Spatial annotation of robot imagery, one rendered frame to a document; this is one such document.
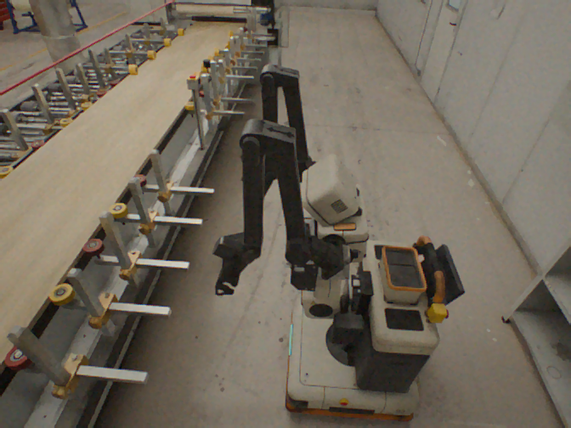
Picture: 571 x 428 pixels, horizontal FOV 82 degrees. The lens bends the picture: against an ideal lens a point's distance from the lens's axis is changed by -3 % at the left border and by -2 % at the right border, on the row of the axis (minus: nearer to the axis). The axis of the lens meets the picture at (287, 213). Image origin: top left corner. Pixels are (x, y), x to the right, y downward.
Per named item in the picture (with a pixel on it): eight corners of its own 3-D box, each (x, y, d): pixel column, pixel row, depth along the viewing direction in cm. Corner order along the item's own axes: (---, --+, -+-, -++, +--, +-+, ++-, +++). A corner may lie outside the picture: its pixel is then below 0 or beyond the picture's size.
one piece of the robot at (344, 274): (348, 267, 113) (349, 244, 106) (349, 280, 110) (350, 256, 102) (319, 268, 115) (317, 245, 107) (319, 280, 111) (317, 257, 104)
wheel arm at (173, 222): (203, 224, 170) (202, 218, 167) (201, 229, 168) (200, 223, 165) (120, 218, 171) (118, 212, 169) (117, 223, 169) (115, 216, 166)
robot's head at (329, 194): (357, 176, 124) (333, 148, 117) (363, 213, 108) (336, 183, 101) (325, 194, 131) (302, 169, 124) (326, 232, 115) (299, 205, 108)
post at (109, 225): (142, 285, 159) (110, 210, 128) (138, 292, 157) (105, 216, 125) (134, 285, 159) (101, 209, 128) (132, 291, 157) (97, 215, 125)
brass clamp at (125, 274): (144, 258, 157) (141, 251, 154) (132, 281, 147) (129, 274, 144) (132, 257, 157) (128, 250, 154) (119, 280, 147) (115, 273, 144)
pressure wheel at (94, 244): (90, 269, 149) (81, 252, 141) (93, 256, 155) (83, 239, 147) (109, 266, 151) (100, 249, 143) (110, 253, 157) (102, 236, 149)
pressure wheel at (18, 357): (38, 381, 112) (22, 366, 105) (15, 380, 112) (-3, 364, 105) (51, 358, 118) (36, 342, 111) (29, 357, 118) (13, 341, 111)
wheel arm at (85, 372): (149, 376, 115) (147, 371, 112) (146, 386, 113) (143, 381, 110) (31, 363, 117) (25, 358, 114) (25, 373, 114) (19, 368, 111)
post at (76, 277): (122, 339, 143) (80, 267, 112) (119, 346, 141) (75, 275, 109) (115, 338, 143) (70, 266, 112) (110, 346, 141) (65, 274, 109)
